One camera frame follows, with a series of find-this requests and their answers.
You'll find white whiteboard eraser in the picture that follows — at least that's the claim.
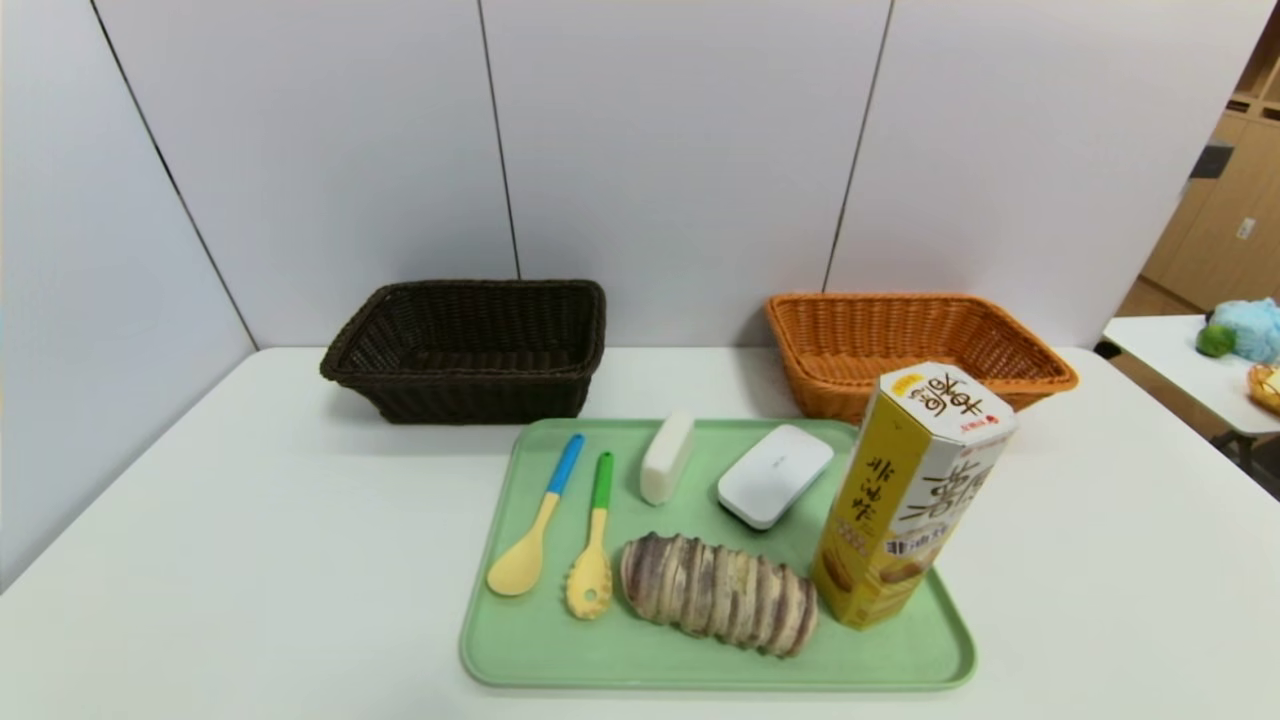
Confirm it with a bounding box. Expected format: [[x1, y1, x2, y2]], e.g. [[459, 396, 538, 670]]
[[717, 423, 836, 532]]

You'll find striped brown bread loaf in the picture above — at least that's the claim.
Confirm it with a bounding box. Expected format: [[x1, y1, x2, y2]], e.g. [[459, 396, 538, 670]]
[[620, 532, 820, 659]]

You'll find yellow hexagonal snack box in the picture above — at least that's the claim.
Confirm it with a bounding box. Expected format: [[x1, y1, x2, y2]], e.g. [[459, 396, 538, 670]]
[[810, 361, 1019, 631]]

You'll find dark brown wicker basket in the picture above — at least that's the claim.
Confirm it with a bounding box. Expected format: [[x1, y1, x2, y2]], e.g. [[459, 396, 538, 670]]
[[319, 279, 608, 425]]

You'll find orange wicker basket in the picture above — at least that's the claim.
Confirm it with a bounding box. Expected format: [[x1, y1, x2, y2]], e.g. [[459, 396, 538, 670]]
[[765, 292, 1080, 425]]

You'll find small white rectangular block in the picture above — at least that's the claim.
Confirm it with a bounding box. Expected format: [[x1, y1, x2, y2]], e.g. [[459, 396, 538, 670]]
[[640, 411, 696, 507]]

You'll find light green plastic tray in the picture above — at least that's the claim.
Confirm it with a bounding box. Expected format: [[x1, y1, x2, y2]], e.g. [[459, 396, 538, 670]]
[[459, 417, 978, 693]]

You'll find white side table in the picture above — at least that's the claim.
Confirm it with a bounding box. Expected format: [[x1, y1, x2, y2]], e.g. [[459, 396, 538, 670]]
[[1103, 314, 1280, 498]]

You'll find light wooden cabinet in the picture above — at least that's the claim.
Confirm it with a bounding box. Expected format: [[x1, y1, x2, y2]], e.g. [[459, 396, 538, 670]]
[[1141, 10, 1280, 313]]

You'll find light blue plush toy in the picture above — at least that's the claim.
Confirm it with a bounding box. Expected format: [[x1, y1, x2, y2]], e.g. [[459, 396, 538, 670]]
[[1210, 297, 1280, 365]]

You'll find green-handled yellow slotted spoon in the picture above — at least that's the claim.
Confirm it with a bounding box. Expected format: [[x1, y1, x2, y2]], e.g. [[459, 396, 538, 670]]
[[565, 451, 616, 621]]

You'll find blue-handled yellow spoon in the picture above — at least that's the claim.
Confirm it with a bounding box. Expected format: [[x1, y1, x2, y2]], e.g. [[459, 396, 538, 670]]
[[486, 433, 586, 599]]

